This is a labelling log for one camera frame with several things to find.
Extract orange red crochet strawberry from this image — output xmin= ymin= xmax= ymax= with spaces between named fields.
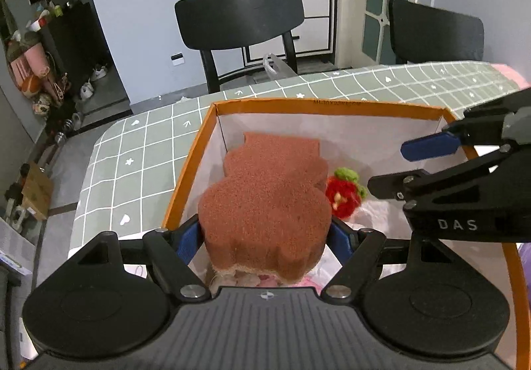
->
xmin=325 ymin=167 xmax=367 ymax=220

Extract pink white crochet toy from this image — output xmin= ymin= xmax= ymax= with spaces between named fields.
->
xmin=205 ymin=265 xmax=332 ymax=294

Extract brown bear-shaped sponge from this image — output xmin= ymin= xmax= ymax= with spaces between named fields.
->
xmin=198 ymin=133 xmax=332 ymax=284

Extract orange cardboard storage box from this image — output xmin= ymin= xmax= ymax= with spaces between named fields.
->
xmin=162 ymin=97 xmax=530 ymax=369

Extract green checkered tablecloth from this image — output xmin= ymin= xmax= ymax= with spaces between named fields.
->
xmin=69 ymin=61 xmax=530 ymax=251

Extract black chair right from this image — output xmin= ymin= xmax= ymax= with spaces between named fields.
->
xmin=388 ymin=0 xmax=484 ymax=64

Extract black chair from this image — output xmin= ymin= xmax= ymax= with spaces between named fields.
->
xmin=388 ymin=0 xmax=484 ymax=64
xmin=175 ymin=0 xmax=298 ymax=93

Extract brown cardboard box on floor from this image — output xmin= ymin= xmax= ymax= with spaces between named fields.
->
xmin=22 ymin=162 xmax=54 ymax=221

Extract white drawer cabinet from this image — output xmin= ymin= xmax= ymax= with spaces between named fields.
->
xmin=269 ymin=0 xmax=336 ymax=59

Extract black chair left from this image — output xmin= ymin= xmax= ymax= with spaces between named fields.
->
xmin=175 ymin=0 xmax=298 ymax=93

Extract hanging bags pink orange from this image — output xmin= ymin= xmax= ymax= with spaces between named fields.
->
xmin=6 ymin=32 xmax=69 ymax=117

